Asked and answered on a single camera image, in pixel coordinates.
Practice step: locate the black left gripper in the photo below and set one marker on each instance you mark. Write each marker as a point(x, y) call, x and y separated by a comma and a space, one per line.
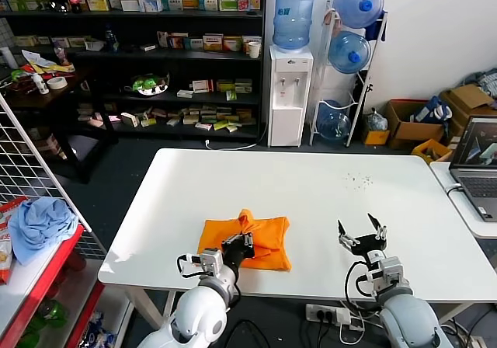
point(237, 252)

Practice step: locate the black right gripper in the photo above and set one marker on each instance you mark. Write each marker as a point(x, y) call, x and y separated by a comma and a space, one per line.
point(369, 247)

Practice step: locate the orange t-shirt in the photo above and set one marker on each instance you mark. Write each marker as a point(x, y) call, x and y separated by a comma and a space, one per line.
point(272, 231)

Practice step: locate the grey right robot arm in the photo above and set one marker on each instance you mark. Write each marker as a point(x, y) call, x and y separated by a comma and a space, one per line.
point(407, 317)

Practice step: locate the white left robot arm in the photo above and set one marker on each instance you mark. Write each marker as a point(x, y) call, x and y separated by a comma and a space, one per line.
point(202, 309)

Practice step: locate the grey blue clothes pile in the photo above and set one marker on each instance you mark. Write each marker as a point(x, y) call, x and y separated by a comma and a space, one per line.
point(485, 80)

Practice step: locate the large white table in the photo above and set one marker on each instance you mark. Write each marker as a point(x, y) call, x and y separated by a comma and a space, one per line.
point(411, 208)

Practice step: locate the scattered brown crumbs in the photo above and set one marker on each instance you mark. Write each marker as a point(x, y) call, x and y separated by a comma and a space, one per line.
point(361, 180)

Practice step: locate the white power strip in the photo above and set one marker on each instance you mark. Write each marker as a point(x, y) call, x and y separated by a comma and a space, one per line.
point(326, 315)

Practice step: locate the small white side table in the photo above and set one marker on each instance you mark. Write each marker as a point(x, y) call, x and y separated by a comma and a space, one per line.
point(462, 216)

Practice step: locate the small yellow box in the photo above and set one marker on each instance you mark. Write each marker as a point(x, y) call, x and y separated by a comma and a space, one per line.
point(376, 137)

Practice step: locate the white metal jug rack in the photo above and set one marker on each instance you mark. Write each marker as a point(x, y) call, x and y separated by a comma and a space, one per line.
point(351, 134)

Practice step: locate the yellow plastic crate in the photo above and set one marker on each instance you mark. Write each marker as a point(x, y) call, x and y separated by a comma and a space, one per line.
point(421, 150)

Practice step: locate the open brown cardboard box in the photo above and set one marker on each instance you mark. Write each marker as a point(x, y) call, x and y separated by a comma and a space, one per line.
point(415, 134)

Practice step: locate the clear plastic bag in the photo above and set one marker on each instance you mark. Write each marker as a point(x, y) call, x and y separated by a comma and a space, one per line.
point(376, 122)

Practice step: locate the grey laptop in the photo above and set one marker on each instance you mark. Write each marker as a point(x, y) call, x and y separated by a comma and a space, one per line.
point(477, 185)

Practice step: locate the white water dispenser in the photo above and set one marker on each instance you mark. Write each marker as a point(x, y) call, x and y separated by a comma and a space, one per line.
point(287, 111)

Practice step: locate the black folded stand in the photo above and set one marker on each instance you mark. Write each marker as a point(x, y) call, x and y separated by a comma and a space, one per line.
point(365, 91)

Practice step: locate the white red medicine box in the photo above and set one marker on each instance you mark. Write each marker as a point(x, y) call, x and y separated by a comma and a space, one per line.
point(202, 86)

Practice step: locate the blue white snack package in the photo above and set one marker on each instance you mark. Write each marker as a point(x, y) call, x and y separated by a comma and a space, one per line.
point(97, 330)

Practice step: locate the closed brown cardboard box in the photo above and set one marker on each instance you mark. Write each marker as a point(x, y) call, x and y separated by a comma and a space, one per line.
point(470, 95)

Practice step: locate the black shelf unit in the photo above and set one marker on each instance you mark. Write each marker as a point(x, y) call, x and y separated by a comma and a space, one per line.
point(174, 68)

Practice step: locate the white paper cup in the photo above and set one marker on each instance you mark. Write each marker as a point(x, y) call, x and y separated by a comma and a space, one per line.
point(254, 51)

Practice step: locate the red and white cart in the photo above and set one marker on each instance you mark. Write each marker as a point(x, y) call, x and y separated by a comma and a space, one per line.
point(50, 278)

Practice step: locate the orange white medicine box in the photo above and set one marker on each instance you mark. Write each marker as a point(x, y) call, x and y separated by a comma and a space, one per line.
point(213, 43)

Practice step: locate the green plastic bottle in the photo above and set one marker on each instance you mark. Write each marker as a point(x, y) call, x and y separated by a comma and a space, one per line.
point(54, 313)

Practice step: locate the crumpled light blue cloth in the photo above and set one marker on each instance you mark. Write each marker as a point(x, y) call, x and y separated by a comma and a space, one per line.
point(39, 223)

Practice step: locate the dark blue hanging cloth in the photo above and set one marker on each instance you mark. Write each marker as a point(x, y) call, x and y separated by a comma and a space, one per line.
point(374, 29)

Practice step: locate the beige hanging rag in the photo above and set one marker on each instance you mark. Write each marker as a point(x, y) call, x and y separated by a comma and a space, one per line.
point(332, 18)

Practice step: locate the upright blue water jug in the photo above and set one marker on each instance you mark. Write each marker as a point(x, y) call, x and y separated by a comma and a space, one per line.
point(293, 18)

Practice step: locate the dark wooden table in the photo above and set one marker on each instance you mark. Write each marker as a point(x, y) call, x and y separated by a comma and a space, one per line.
point(58, 95)

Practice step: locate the red white snack bag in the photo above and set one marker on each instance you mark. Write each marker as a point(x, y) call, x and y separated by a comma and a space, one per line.
point(4, 255)

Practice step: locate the dark blue bottle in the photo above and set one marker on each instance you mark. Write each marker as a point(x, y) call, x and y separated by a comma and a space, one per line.
point(110, 39)

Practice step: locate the white tape roll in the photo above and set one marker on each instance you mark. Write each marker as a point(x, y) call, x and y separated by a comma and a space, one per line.
point(56, 84)

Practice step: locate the small white bottle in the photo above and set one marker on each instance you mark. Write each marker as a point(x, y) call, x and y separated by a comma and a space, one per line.
point(41, 85)

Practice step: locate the colourful packet pile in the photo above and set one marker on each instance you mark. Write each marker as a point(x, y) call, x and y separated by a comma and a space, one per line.
point(46, 66)

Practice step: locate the cola bottle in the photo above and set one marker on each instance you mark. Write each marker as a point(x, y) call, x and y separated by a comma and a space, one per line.
point(72, 2)

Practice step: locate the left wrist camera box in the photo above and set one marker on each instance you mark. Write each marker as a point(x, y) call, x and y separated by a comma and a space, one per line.
point(209, 260)

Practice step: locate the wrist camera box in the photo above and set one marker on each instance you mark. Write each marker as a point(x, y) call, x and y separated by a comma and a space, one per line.
point(392, 270)
point(209, 260)

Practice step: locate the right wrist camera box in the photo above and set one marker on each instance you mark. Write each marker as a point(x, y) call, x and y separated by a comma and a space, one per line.
point(392, 270)

